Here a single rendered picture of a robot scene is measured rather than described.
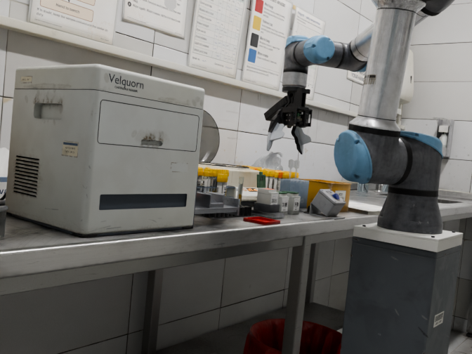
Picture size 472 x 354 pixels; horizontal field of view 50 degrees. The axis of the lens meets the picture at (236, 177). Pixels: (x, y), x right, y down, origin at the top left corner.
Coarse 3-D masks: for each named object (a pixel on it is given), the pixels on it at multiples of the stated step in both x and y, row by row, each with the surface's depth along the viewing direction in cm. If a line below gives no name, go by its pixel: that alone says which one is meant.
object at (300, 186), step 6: (282, 180) 161; (288, 180) 160; (294, 180) 162; (300, 180) 165; (282, 186) 161; (288, 186) 160; (294, 186) 161; (300, 186) 163; (306, 186) 166; (300, 192) 164; (306, 192) 166; (306, 198) 166; (300, 204) 164; (306, 204) 167; (300, 210) 162; (306, 210) 165
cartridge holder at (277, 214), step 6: (258, 204) 142; (264, 204) 141; (276, 204) 142; (252, 210) 143; (258, 210) 142; (264, 210) 141; (270, 210) 140; (276, 210) 142; (270, 216) 139; (276, 216) 140; (282, 216) 142
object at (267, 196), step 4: (260, 188) 142; (264, 188) 143; (268, 188) 145; (260, 192) 142; (264, 192) 142; (268, 192) 141; (272, 192) 141; (276, 192) 142; (260, 196) 142; (264, 196) 142; (268, 196) 141; (272, 196) 141; (276, 196) 142; (256, 200) 143; (260, 200) 142; (264, 200) 141; (268, 200) 141; (272, 200) 141; (276, 200) 143
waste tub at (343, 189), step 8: (312, 184) 173; (320, 184) 171; (328, 184) 169; (336, 184) 171; (344, 184) 174; (312, 192) 173; (336, 192) 171; (344, 192) 175; (312, 200) 173; (344, 200) 175; (344, 208) 176
